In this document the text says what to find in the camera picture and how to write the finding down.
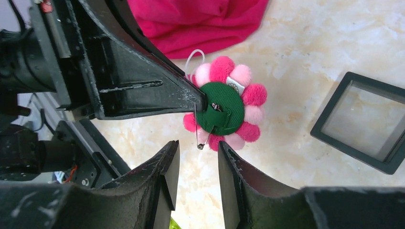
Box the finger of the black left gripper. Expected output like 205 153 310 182
106 0 185 77
77 0 207 120

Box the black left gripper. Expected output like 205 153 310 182
0 0 95 120

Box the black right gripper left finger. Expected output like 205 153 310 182
0 141 180 229

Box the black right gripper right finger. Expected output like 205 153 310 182
218 141 405 229

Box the magenta garment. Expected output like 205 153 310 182
128 0 269 59

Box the pink flower brooch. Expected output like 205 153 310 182
183 56 267 151

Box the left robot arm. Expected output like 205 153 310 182
0 0 207 189

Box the green flat brick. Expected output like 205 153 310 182
169 218 181 229

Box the black square frame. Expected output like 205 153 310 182
310 72 405 175

